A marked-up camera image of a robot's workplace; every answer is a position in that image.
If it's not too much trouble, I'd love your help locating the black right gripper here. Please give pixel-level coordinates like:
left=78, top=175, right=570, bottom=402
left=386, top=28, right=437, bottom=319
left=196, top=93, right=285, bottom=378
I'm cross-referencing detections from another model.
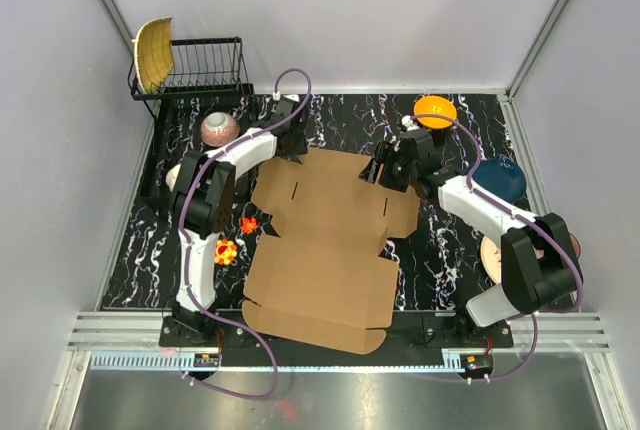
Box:
left=358, top=141, right=417, bottom=193

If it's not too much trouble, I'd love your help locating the brown cardboard box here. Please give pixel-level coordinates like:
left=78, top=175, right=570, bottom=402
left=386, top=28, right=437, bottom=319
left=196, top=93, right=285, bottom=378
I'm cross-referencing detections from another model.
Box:
left=242, top=148, right=421, bottom=355

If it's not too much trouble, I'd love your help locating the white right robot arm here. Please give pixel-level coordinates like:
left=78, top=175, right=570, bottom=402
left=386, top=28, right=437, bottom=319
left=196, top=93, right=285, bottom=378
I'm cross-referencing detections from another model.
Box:
left=359, top=129, right=583, bottom=347

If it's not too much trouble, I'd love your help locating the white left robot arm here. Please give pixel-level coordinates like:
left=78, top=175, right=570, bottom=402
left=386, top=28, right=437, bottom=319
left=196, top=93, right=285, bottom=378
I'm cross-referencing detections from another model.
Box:
left=167, top=94, right=309, bottom=346

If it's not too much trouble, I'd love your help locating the left controller box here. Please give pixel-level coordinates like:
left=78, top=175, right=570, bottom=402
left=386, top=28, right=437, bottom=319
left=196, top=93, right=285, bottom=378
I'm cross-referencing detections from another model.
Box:
left=193, top=351, right=220, bottom=369

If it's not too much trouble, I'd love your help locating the controller box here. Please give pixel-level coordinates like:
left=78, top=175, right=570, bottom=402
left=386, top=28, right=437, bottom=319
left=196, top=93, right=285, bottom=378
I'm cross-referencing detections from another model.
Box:
left=461, top=354, right=493, bottom=375
left=193, top=351, right=220, bottom=369

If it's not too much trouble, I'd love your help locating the right controller box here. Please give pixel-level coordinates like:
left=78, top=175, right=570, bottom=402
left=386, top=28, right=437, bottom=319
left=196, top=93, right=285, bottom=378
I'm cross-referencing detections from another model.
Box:
left=461, top=354, right=493, bottom=375

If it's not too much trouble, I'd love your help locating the red patterned bowl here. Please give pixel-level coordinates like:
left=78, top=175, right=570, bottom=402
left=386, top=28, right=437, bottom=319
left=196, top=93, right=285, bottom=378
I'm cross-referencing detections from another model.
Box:
left=200, top=112, right=240, bottom=148

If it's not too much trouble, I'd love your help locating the red orange leaf toy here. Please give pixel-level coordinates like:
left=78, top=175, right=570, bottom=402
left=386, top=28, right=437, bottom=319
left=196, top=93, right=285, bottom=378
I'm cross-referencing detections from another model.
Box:
left=241, top=217, right=260, bottom=234

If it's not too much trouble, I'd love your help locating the orange bowl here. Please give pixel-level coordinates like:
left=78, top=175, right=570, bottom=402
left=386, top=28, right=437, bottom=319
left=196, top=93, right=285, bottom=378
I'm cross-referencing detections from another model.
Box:
left=413, top=95, right=457, bottom=130

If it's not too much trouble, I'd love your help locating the yellow red flower toy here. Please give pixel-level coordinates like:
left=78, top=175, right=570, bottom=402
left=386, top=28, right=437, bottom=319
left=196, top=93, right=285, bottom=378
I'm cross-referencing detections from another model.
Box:
left=214, top=239, right=238, bottom=266

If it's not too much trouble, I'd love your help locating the white flower-shaped bowl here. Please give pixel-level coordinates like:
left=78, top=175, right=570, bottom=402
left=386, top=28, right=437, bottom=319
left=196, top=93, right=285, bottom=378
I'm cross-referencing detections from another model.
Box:
left=165, top=164, right=181, bottom=191

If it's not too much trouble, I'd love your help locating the dark blue bowl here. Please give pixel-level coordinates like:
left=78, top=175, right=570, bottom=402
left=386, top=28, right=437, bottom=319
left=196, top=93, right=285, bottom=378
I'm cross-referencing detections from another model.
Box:
left=473, top=155, right=527, bottom=204

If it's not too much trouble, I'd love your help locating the cream floral plate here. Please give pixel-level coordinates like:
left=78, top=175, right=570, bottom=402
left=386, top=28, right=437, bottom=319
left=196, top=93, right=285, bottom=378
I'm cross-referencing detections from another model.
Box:
left=480, top=236, right=502, bottom=284

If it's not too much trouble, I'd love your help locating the yellow woven plate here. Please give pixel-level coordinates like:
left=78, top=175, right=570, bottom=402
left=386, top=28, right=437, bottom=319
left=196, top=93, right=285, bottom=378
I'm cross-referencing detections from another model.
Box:
left=132, top=17, right=174, bottom=94

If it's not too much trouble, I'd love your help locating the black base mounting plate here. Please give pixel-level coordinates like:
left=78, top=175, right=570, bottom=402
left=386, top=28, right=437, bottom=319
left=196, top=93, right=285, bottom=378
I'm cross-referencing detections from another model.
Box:
left=159, top=311, right=513, bottom=370

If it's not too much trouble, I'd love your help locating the pink glass cup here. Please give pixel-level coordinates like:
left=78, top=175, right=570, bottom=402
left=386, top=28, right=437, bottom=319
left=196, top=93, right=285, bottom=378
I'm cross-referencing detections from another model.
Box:
left=570, top=234, right=582, bottom=258

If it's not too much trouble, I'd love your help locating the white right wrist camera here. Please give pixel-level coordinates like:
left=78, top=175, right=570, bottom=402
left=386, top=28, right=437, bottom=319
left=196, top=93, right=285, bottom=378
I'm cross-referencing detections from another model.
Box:
left=401, top=115, right=420, bottom=132

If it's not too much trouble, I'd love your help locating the black wire dish rack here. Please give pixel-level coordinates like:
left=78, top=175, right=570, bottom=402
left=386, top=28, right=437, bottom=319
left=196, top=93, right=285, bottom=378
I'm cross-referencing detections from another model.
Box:
left=127, top=37, right=254, bottom=101

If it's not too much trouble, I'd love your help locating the aluminium frame rail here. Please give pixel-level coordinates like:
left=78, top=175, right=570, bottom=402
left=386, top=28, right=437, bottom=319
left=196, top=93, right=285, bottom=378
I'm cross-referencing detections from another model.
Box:
left=68, top=311, right=609, bottom=353

